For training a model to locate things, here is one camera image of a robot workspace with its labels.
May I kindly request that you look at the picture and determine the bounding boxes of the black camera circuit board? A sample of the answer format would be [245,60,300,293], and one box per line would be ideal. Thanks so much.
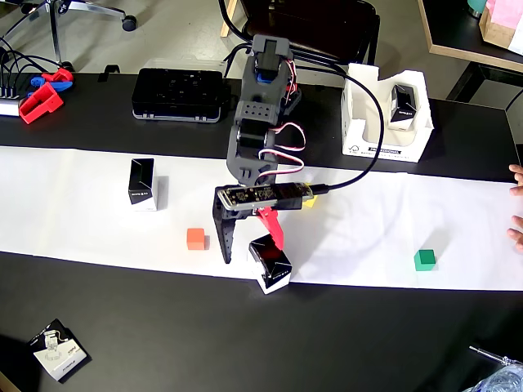
[215,182,316,212]

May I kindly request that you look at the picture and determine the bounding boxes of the black white product card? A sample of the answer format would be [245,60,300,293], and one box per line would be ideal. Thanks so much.
[27,318,89,383]

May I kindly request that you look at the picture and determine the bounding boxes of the black and white box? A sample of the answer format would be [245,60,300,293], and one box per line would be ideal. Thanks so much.
[127,158,159,212]
[387,83,422,132]
[247,234,293,296]

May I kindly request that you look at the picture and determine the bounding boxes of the brown cardboard box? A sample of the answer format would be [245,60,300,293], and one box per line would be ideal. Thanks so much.
[478,0,523,57]

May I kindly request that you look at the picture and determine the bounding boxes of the white paper sheet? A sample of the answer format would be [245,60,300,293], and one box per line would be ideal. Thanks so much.
[0,145,523,293]

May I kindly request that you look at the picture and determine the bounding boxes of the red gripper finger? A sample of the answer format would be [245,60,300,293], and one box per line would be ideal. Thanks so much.
[255,207,285,252]

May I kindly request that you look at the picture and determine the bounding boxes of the black hook clamp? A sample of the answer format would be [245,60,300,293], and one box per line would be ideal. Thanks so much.
[97,64,123,83]

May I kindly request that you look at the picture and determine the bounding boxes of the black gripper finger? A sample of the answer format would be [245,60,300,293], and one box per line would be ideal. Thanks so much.
[212,211,241,266]

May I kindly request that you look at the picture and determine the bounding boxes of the pink paper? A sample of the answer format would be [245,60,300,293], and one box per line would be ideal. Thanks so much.
[485,0,523,54]

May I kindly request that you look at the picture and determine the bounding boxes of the clear plastic bottle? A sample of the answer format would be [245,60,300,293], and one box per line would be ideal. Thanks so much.
[461,359,523,392]

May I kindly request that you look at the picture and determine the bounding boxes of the black hard case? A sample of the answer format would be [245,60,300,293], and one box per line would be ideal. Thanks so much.
[131,67,225,123]

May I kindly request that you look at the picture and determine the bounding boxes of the person's bare hand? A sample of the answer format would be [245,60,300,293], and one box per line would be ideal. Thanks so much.
[506,163,523,253]

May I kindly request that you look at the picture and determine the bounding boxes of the orange cube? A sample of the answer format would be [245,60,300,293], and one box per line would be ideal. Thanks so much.
[186,227,206,251]

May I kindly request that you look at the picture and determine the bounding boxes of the black table wooden edge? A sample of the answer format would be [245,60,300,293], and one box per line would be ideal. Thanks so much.
[416,0,523,74]

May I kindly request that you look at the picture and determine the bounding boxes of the chrome office chair base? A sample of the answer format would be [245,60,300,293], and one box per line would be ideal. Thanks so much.
[18,0,139,71]

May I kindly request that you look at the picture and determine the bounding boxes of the black chair wooden legs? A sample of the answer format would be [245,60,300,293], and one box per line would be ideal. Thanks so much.
[219,0,382,69]

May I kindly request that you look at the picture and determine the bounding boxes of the white cardboard tray box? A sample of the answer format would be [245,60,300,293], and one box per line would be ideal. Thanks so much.
[341,62,435,163]

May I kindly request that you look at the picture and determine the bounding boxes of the teal thermos tumbler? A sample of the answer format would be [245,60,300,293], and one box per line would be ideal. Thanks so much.
[465,0,489,18]

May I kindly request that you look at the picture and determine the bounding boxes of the red printed plastic part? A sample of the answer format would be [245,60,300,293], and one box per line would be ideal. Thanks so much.
[18,81,65,126]

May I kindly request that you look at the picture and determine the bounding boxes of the gray robot arm blue base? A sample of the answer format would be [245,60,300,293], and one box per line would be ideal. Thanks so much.
[226,34,307,189]

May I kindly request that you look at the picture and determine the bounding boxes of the thin metal tool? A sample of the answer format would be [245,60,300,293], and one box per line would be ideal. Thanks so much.
[468,345,514,366]

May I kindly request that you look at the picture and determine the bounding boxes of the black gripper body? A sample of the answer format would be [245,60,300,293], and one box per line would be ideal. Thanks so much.
[211,187,260,223]

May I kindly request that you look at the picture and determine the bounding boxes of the black hub cable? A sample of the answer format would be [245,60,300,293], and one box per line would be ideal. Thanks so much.
[0,34,69,101]

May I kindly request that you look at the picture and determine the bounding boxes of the white red servo wire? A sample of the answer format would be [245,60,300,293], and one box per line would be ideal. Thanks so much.
[257,149,306,181]
[267,122,307,153]

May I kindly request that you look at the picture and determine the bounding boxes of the red and blue printed part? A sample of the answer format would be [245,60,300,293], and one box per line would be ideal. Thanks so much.
[28,67,75,97]

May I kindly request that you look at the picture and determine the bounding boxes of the silver usb hub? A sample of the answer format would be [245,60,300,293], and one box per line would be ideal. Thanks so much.
[0,94,22,118]

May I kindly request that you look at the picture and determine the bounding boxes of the green cube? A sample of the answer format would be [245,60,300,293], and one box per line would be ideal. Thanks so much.
[413,248,436,272]

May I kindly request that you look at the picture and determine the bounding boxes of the black camera cable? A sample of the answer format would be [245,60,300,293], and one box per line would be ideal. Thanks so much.
[218,0,385,195]

